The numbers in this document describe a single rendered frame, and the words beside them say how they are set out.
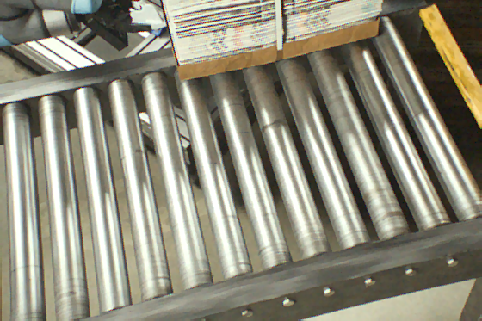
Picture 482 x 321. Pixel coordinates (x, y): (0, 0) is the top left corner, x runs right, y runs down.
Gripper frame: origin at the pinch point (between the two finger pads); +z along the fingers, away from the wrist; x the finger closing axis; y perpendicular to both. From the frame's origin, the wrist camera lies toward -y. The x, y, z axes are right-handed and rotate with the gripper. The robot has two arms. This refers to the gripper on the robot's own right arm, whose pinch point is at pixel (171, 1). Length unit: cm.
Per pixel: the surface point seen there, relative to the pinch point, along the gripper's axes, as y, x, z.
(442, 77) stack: -58, 7, 70
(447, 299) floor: -80, -46, 52
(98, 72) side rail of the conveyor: -0.2, -14.4, -16.8
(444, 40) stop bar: 2, -27, 46
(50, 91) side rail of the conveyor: -0.2, -16.5, -26.0
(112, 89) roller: -0.6, -18.9, -14.8
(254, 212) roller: -1, -51, 5
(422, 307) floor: -80, -47, 45
